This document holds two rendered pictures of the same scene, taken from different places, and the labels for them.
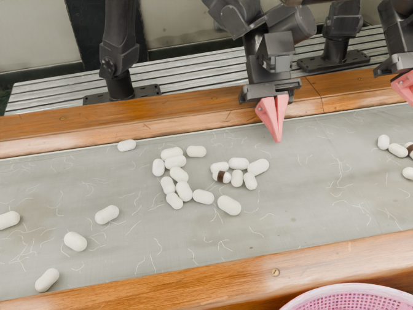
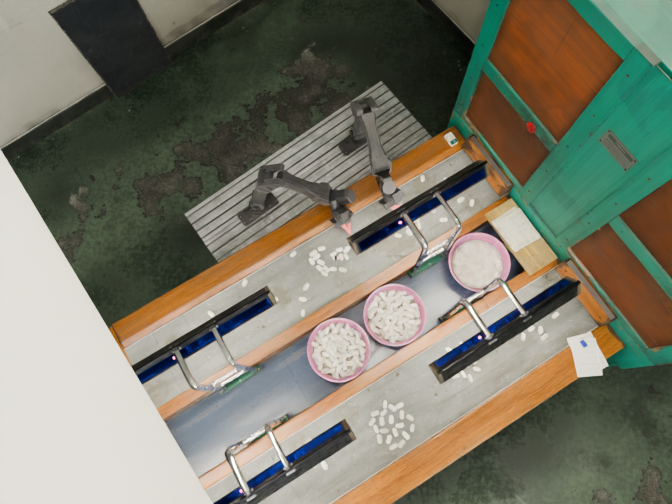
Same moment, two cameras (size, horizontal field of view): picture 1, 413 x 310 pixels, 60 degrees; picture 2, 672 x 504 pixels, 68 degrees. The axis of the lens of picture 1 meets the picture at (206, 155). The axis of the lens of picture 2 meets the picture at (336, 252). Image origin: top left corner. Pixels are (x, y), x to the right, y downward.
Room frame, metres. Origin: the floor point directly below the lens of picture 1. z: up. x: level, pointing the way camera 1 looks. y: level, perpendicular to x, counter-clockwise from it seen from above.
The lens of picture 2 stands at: (-0.16, 0.15, 2.90)
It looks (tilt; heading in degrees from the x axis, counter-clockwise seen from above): 74 degrees down; 343
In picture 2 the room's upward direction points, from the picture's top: 8 degrees counter-clockwise
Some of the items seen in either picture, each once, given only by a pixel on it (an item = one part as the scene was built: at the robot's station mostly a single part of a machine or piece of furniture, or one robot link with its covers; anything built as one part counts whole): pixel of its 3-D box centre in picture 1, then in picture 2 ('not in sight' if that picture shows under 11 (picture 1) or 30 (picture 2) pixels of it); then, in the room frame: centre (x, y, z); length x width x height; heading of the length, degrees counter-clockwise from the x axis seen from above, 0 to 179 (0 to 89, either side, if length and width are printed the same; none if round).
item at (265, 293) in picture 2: not in sight; (197, 336); (0.27, 0.58, 1.08); 0.62 x 0.08 x 0.07; 97
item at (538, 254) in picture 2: not in sight; (520, 236); (0.15, -0.80, 0.77); 0.33 x 0.15 x 0.01; 7
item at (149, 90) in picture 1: (119, 85); (256, 206); (0.81, 0.21, 0.71); 0.20 x 0.07 x 0.08; 102
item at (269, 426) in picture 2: not in sight; (268, 452); (-0.21, 0.53, 0.90); 0.20 x 0.19 x 0.45; 97
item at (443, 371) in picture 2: not in sight; (507, 328); (-0.18, -0.44, 1.08); 0.62 x 0.08 x 0.07; 97
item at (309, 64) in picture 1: (335, 49); (358, 136); (0.93, -0.38, 0.71); 0.20 x 0.07 x 0.08; 102
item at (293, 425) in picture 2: not in sight; (382, 369); (-0.11, 0.00, 0.71); 1.81 x 0.05 x 0.11; 97
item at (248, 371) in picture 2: not in sight; (219, 359); (0.19, 0.58, 0.90); 0.20 x 0.19 x 0.45; 97
